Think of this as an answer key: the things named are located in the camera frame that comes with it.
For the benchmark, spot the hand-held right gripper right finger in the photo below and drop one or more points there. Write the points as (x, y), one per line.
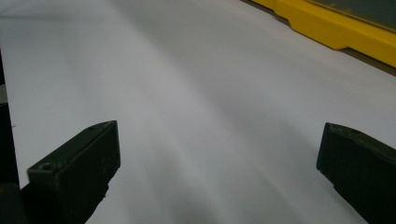
(361, 168)

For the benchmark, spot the yellow black organizer cabinet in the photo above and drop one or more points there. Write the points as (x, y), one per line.
(342, 28)

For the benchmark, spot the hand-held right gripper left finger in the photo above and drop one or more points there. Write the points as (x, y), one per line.
(77, 168)

